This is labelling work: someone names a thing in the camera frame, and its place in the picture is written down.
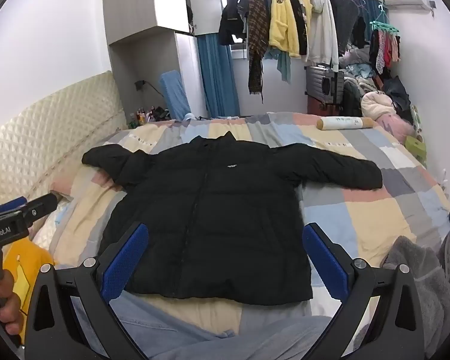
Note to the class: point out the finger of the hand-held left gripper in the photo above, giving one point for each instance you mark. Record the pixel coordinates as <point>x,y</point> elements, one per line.
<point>41,204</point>
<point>11,204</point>

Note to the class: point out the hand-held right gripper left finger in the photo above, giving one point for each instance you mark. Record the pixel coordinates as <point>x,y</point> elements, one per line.
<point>129,255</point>

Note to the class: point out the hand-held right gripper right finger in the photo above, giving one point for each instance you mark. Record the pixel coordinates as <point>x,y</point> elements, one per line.
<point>322,258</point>

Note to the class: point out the black puffer jacket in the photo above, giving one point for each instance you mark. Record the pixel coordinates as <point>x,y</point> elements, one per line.
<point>210,213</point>

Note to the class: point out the pile of clothes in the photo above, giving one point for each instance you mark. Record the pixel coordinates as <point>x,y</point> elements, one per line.
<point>360,71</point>

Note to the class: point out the person's left hand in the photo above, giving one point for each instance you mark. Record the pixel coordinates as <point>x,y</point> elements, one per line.
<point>9,307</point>

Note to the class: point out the white blue pillow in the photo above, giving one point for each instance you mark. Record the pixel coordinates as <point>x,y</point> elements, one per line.
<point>50,228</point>

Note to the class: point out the yellow pillow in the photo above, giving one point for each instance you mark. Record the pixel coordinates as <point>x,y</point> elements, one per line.
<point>26,266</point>

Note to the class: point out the cream quilted headboard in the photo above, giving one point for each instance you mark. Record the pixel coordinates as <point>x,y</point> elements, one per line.
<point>41,138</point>

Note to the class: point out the pastel patchwork bedspread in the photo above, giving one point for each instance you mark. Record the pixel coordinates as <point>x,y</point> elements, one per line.
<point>378,213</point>

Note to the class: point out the grey towel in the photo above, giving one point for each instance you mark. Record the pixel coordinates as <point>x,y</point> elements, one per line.
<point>423,270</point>

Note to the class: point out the cream rolled bolster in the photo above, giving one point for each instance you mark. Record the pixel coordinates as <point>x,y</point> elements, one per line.
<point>345,123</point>

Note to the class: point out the clutter of bottles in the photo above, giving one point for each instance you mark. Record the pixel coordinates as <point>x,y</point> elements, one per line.
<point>150,115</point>

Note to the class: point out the green box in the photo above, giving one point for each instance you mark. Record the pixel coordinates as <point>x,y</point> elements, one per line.
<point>416,150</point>

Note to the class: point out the pink plush blanket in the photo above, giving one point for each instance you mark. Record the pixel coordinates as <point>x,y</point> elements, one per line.
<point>395,125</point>

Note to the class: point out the cream plush blanket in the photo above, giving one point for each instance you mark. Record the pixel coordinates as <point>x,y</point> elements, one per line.
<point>377,107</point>

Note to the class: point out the blue folded board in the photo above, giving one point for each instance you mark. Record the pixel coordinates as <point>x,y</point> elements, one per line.
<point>174,93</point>

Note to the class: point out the silver suitcase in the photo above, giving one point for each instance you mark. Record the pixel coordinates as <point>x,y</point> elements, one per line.
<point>320,82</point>

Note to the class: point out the teal hanging cloth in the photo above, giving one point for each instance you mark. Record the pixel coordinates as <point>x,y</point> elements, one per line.
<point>283,67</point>

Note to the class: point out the blue curtain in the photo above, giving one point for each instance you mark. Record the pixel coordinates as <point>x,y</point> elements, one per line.
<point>217,78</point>

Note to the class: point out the hanging small laundry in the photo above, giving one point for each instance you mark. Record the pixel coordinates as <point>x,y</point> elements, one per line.
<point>384,50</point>

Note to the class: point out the grey bedside niche shelf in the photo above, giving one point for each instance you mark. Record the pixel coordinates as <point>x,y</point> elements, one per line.
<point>142,7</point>

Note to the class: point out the white hoodie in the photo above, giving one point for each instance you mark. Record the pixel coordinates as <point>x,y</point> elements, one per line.
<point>322,33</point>

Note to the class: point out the yellow fleece hoodie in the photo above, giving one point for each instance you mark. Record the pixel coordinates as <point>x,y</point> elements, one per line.
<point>281,22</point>

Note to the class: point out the green clip hanger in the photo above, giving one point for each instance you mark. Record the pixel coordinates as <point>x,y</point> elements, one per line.
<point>384,26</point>

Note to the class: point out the black hanging garment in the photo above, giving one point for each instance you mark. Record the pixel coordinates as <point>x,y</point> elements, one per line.
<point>298,18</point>

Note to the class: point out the dark grey sweater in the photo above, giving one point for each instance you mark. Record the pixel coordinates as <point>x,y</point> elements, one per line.
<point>345,15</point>

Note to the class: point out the black hanging jacket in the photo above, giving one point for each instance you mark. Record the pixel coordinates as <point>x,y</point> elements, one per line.
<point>230,11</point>

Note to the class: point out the white air conditioner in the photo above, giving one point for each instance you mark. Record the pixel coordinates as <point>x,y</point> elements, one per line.
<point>407,3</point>

